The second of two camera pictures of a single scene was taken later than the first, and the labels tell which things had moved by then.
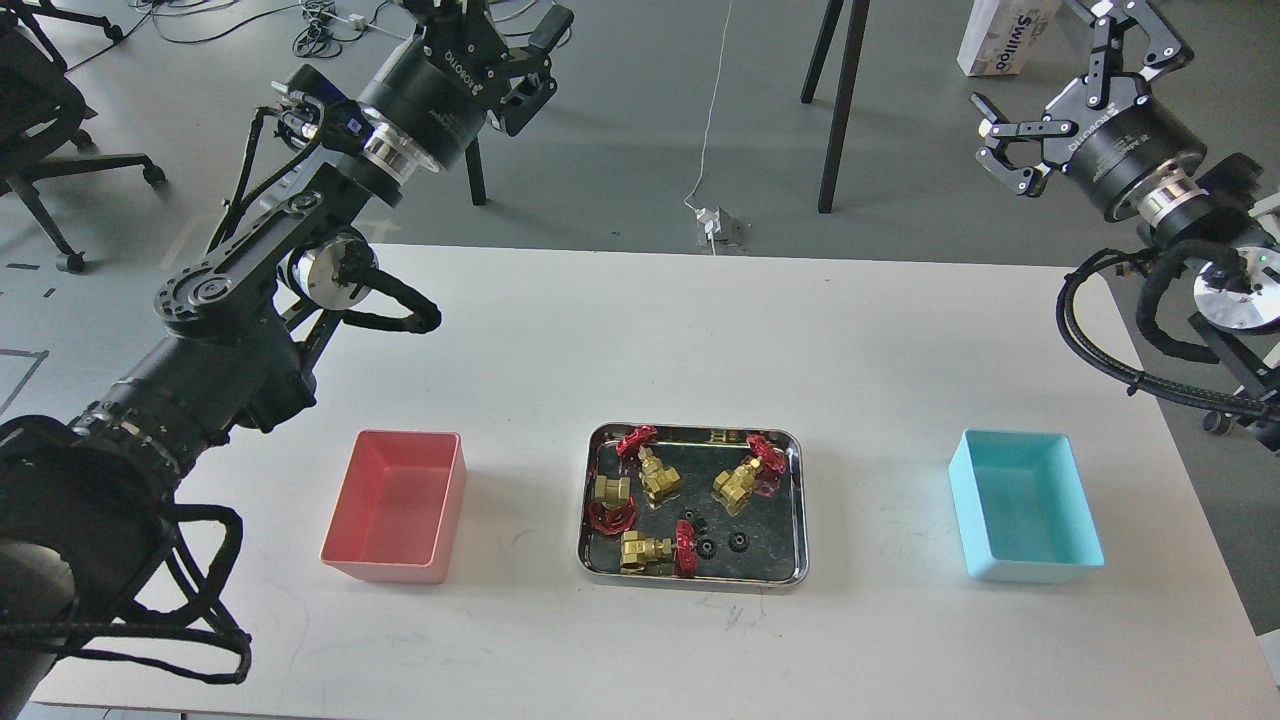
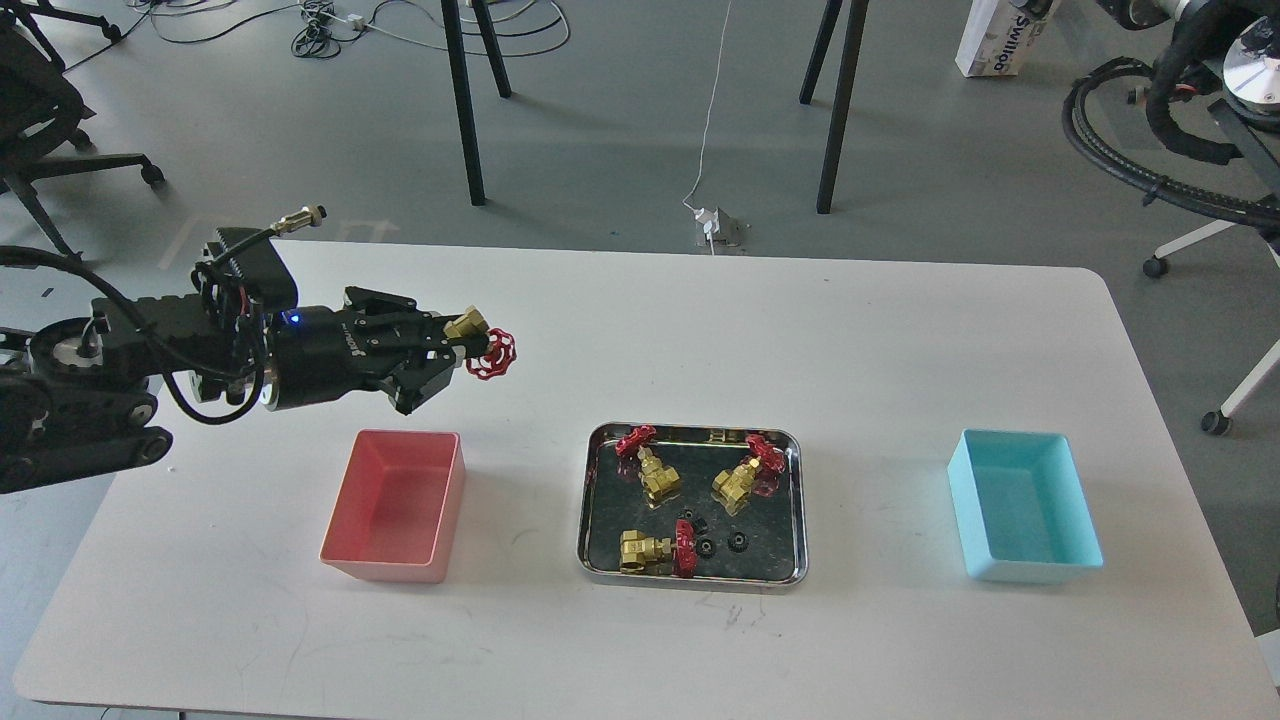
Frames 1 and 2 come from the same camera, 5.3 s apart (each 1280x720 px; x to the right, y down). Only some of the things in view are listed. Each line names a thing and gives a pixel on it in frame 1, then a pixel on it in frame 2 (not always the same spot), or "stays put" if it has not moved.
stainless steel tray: x=695 y=504 stays put
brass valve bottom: x=648 y=555 stays put
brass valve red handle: x=612 y=521 to x=500 y=355
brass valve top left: x=654 y=477 stays put
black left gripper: x=434 y=99 to x=314 y=353
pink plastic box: x=398 y=507 stays put
